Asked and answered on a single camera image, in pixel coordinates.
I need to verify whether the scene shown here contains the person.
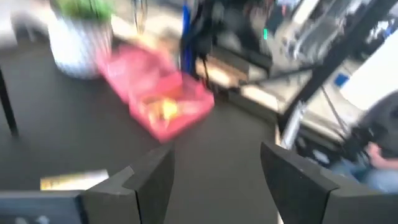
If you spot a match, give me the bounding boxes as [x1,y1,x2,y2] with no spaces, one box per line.
[329,90,398,194]

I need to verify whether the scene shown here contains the green yellow crayon box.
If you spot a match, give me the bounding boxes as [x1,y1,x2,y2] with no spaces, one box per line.
[39,169,110,191]

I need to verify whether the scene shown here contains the black vertical post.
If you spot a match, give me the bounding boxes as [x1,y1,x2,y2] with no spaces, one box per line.
[0,67,20,138]

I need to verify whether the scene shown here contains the white triangle-patterned plant pot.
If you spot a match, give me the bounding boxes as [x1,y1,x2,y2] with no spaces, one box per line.
[47,12,114,80]

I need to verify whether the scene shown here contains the pink translucent plastic bin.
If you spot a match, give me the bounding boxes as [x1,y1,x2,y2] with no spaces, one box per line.
[96,43,216,144]

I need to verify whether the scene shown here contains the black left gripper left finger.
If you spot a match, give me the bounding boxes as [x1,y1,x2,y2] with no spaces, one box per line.
[81,144,175,224]

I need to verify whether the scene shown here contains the person's hand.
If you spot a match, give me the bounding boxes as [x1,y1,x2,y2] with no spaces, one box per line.
[366,142,398,171]

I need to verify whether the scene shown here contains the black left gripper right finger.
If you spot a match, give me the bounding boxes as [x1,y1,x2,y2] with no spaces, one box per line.
[259,141,398,224]

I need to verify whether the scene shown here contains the white board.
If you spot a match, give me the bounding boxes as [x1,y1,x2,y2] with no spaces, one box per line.
[340,30,398,110]

